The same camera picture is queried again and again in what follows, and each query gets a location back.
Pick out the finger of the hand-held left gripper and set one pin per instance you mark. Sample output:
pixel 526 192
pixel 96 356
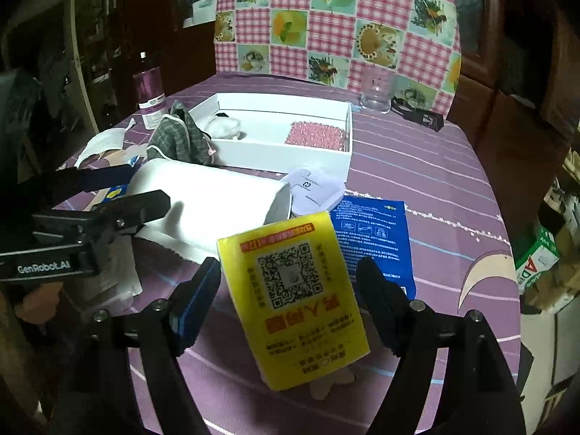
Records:
pixel 95 179
pixel 136 210

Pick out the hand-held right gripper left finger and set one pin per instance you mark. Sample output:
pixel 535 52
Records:
pixel 199 308

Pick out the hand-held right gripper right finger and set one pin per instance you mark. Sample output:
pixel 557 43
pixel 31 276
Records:
pixel 376 301

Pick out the blue face mask packet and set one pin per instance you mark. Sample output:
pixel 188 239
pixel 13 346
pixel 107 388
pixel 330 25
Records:
pixel 374 235

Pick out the yellow tissue packet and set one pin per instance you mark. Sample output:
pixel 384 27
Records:
pixel 290 308

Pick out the white cardboard box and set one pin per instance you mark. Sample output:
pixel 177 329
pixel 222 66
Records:
pixel 272 154

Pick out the person's left hand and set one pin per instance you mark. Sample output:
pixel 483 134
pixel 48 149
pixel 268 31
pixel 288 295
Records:
pixel 40 301

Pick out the white face mask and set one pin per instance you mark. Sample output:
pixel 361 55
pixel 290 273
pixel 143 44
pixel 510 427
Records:
pixel 102 145

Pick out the white paper towel roll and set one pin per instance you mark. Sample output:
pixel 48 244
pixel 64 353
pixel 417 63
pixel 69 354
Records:
pixel 213 199

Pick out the grey plaid cloth pouch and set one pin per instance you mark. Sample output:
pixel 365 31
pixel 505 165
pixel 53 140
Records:
pixel 179 138

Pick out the purple bottle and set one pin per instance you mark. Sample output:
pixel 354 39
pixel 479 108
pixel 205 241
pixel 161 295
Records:
pixel 149 95

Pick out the white cotton pads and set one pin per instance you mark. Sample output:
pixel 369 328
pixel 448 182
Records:
pixel 224 127

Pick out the purple striped tablecloth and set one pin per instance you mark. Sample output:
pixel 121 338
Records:
pixel 444 199

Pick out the white folded paper packet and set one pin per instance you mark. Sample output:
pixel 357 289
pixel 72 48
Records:
pixel 317 190

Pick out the green white cardboard carton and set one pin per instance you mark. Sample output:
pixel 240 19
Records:
pixel 537 258

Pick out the dark wooden glass cabinet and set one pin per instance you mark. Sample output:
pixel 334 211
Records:
pixel 154 18

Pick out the pink knitted cloth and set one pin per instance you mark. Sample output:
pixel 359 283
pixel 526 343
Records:
pixel 317 136

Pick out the black binder clip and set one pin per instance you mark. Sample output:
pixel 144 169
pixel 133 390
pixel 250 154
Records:
pixel 421 115

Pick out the clear glass cup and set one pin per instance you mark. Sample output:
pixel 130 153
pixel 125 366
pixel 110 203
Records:
pixel 376 93

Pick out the pink checkered printed cloth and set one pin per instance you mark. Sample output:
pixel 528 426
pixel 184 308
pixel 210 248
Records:
pixel 317 22

